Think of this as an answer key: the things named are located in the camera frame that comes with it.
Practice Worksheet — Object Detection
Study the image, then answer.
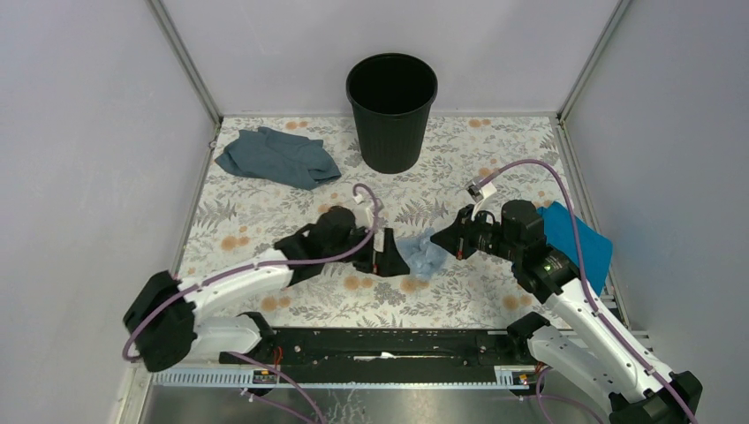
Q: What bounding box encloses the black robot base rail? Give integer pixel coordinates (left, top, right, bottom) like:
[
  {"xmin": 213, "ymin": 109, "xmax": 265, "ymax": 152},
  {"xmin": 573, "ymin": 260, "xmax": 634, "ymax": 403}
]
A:
[{"xmin": 219, "ymin": 327, "xmax": 542, "ymax": 386}]

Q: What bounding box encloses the light blue plastic trash bag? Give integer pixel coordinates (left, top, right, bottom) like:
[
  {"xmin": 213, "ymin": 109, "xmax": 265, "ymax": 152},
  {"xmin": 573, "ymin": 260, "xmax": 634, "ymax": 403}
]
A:
[{"xmin": 397, "ymin": 228, "xmax": 447, "ymax": 281}]

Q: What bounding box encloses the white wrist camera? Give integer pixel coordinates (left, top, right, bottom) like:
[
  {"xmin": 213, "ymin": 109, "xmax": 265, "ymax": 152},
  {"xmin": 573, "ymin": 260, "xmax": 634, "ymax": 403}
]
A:
[
  {"xmin": 466, "ymin": 178, "xmax": 497, "ymax": 220},
  {"xmin": 352, "ymin": 194, "xmax": 381, "ymax": 230}
]

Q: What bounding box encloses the black plastic trash bin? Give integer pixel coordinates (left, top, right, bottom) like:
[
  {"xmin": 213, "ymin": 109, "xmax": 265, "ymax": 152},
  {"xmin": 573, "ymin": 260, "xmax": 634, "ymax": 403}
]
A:
[{"xmin": 345, "ymin": 53, "xmax": 438, "ymax": 174}]

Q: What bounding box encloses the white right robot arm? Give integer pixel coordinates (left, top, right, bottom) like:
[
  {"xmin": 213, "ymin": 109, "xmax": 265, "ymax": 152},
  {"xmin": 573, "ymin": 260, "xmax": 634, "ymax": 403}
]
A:
[{"xmin": 431, "ymin": 201, "xmax": 702, "ymax": 423}]

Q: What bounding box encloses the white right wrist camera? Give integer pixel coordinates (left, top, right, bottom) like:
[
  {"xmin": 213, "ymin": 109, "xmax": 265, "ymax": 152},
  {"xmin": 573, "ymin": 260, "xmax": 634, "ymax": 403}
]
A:
[{"xmin": 466, "ymin": 178, "xmax": 497, "ymax": 220}]

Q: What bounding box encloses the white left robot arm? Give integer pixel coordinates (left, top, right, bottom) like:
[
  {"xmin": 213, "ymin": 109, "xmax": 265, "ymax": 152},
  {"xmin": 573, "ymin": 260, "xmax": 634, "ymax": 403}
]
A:
[{"xmin": 123, "ymin": 207, "xmax": 410, "ymax": 372}]

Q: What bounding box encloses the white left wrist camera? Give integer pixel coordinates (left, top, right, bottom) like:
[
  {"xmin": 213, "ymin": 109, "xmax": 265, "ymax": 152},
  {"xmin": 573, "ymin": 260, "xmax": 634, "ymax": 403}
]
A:
[{"xmin": 352, "ymin": 194, "xmax": 381, "ymax": 230}]

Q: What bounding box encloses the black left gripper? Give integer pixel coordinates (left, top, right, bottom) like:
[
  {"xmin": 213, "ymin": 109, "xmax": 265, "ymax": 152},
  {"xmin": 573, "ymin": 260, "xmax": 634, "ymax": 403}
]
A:
[{"xmin": 323, "ymin": 222, "xmax": 409, "ymax": 275}]

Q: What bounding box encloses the floral patterned table mat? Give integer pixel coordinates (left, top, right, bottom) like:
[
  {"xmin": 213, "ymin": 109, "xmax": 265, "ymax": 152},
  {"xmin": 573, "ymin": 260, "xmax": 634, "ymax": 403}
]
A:
[{"xmin": 175, "ymin": 116, "xmax": 609, "ymax": 330}]

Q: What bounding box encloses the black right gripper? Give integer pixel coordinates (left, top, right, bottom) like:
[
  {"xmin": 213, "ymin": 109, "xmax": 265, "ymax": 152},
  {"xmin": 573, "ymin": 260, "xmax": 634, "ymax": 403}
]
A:
[{"xmin": 430, "ymin": 203, "xmax": 521, "ymax": 262}]

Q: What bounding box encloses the grey-blue crumpled cloth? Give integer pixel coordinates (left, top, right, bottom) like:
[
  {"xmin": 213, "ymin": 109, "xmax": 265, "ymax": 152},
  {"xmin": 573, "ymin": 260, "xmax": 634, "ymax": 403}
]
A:
[{"xmin": 216, "ymin": 126, "xmax": 342, "ymax": 191}]

